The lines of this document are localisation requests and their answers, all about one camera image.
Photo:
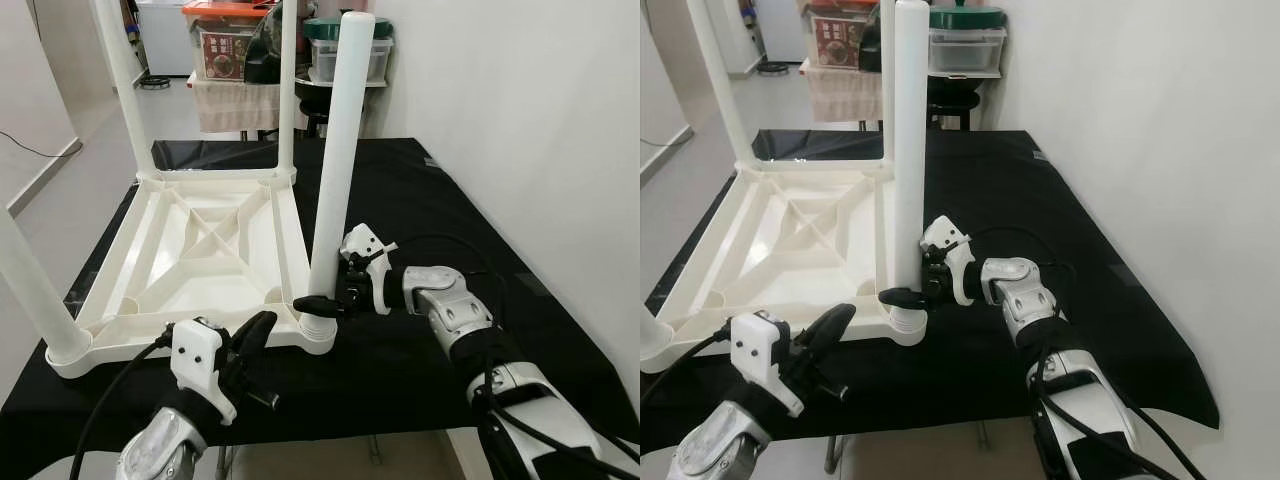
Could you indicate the black round stool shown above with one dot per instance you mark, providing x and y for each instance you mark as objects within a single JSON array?
[
  {"x": 315, "y": 115},
  {"x": 955, "y": 108}
]

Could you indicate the clear container with green lid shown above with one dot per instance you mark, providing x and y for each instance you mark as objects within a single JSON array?
[
  {"x": 965, "y": 45},
  {"x": 382, "y": 55}
]

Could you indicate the clear container with orange lid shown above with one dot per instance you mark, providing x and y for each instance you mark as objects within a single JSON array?
[
  {"x": 840, "y": 40},
  {"x": 220, "y": 45}
]

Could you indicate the beige cloth covered table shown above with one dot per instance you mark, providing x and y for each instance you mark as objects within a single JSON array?
[
  {"x": 235, "y": 105},
  {"x": 845, "y": 95}
]

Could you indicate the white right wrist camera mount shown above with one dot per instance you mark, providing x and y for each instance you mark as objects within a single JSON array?
[
  {"x": 365, "y": 245},
  {"x": 945, "y": 240}
]

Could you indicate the white plastic children table top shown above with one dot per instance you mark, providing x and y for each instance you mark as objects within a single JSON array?
[
  {"x": 790, "y": 260},
  {"x": 200, "y": 270}
]

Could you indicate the grey metal table leg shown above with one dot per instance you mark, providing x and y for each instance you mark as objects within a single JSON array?
[
  {"x": 228, "y": 462},
  {"x": 832, "y": 457},
  {"x": 375, "y": 450},
  {"x": 983, "y": 436}
]

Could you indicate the flat round dark floor object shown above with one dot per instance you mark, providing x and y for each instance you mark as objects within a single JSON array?
[
  {"x": 155, "y": 81},
  {"x": 773, "y": 68}
]

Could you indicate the large reflective pot lid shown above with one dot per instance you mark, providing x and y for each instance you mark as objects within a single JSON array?
[
  {"x": 262, "y": 50},
  {"x": 870, "y": 45}
]

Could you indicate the black tablecloth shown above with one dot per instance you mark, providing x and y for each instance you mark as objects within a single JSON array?
[
  {"x": 1050, "y": 220},
  {"x": 450, "y": 210}
]

